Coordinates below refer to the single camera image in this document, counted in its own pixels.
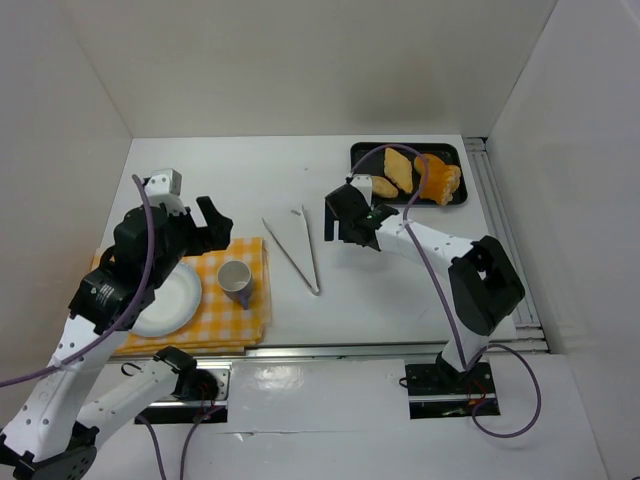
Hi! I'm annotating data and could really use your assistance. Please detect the metal tongs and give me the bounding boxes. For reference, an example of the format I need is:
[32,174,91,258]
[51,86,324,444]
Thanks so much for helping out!
[262,204,321,296]

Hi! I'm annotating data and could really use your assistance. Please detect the purple mug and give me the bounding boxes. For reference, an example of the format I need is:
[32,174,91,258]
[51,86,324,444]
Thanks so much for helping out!
[217,260,254,310]

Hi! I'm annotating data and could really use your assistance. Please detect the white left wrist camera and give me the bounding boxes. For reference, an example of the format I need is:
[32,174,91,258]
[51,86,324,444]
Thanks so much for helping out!
[144,168,182,210]

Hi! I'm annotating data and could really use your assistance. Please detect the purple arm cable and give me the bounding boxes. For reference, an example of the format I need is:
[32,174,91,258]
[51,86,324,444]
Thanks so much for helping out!
[344,144,542,440]
[0,173,161,390]

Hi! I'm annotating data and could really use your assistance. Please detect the white plate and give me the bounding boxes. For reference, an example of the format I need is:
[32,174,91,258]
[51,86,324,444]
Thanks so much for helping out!
[130,263,202,338]

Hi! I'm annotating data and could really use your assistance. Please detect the orange croissant bread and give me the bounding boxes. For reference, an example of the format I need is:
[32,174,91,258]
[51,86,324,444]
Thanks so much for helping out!
[420,165,461,206]

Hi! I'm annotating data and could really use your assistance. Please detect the oval bread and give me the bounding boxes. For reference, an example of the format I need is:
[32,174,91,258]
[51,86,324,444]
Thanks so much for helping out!
[384,148,414,194]

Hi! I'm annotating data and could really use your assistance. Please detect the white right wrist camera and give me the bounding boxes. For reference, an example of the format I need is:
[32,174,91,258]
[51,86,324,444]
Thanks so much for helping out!
[347,174,373,206]

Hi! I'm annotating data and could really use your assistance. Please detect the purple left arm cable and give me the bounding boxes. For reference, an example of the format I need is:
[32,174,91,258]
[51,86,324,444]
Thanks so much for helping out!
[0,173,161,390]

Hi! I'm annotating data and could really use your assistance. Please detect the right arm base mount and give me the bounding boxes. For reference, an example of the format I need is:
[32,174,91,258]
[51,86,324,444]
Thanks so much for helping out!
[398,362,500,420]

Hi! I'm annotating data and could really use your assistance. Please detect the aluminium rail frame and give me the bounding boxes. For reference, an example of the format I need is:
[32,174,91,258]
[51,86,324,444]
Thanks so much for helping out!
[463,137,550,354]

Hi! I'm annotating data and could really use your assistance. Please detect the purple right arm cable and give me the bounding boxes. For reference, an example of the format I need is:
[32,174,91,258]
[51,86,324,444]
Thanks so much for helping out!
[344,144,542,440]

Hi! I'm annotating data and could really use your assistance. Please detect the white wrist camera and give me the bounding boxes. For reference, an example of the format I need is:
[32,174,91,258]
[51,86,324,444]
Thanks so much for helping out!
[347,174,373,206]
[144,168,182,210]

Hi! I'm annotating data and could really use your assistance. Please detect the small brown bread roll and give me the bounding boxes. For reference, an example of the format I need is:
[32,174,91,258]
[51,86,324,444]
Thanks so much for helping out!
[371,176,399,199]

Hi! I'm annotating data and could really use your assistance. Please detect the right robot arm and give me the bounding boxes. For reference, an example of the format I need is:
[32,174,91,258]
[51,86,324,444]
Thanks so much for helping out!
[325,179,525,384]

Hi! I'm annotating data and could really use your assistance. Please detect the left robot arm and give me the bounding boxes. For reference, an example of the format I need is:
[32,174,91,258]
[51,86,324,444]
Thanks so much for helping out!
[1,196,233,479]

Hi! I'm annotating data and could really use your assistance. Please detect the orange ring doughnut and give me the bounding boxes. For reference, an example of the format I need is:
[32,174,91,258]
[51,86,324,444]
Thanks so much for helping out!
[414,153,448,176]

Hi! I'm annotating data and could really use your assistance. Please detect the black baking tray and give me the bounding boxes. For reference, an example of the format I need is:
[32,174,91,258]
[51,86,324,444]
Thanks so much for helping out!
[350,142,467,207]

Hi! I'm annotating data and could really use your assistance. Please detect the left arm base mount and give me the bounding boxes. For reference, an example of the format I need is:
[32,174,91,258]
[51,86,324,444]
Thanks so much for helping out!
[134,366,231,425]

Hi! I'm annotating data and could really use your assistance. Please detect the yellow checkered cloth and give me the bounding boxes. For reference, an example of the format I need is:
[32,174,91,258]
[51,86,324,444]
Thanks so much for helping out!
[116,237,272,357]

